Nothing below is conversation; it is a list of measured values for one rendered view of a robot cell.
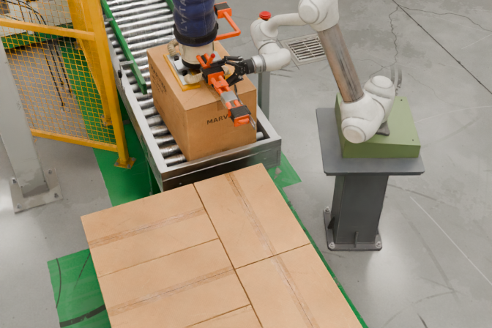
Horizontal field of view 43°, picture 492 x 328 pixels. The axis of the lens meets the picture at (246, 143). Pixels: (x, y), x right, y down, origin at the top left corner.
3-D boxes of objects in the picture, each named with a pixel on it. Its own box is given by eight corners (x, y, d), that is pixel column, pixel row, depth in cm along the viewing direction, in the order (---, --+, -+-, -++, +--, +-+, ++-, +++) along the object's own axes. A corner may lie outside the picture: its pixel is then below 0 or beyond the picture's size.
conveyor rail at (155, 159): (78, -2, 499) (74, -24, 486) (85, -3, 500) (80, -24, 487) (162, 195, 342) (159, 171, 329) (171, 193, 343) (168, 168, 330)
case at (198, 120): (153, 104, 377) (146, 49, 350) (214, 86, 390) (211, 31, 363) (190, 167, 338) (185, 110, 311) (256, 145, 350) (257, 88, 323)
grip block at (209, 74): (201, 75, 315) (200, 66, 311) (219, 71, 318) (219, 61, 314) (206, 85, 309) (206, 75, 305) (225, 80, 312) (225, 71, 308)
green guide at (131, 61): (79, -19, 489) (77, -30, 483) (92, -22, 492) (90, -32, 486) (131, 98, 381) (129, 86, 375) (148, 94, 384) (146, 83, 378)
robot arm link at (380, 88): (392, 111, 316) (403, 77, 301) (381, 131, 304) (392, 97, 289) (363, 99, 321) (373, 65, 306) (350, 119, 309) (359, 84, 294)
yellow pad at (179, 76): (162, 56, 345) (162, 49, 341) (180, 53, 348) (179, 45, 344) (182, 91, 322) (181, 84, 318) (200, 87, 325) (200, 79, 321)
